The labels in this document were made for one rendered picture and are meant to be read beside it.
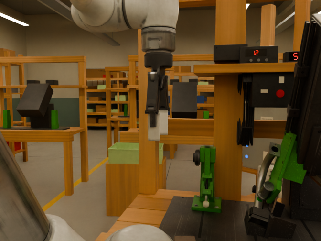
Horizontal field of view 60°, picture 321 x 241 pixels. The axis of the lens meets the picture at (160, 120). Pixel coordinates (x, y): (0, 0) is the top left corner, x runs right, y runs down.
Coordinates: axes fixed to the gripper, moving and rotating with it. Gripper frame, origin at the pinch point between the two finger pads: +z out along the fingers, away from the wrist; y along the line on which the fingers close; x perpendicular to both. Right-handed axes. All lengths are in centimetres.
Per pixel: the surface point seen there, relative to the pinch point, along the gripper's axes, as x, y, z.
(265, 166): 34, -42, 19
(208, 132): 10, -74, 11
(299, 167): 43, -29, 16
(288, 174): 40, -29, 18
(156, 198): -15, -60, 43
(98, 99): -443, -923, 13
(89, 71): -507, -977, -98
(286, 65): 43, -54, -21
